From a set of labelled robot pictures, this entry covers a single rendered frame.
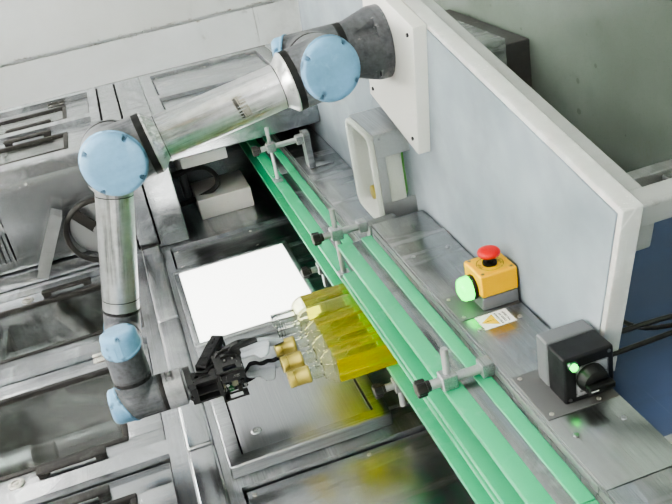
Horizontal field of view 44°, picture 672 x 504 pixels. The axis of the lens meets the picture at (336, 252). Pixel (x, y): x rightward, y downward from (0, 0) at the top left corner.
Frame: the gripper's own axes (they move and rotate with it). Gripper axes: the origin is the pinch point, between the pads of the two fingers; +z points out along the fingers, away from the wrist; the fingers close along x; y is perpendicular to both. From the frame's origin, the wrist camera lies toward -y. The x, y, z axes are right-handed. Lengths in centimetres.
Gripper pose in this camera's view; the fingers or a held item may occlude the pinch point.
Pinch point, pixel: (278, 349)
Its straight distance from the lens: 175.7
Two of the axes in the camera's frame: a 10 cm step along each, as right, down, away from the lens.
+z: 9.4, -2.8, 1.9
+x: -1.6, -8.7, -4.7
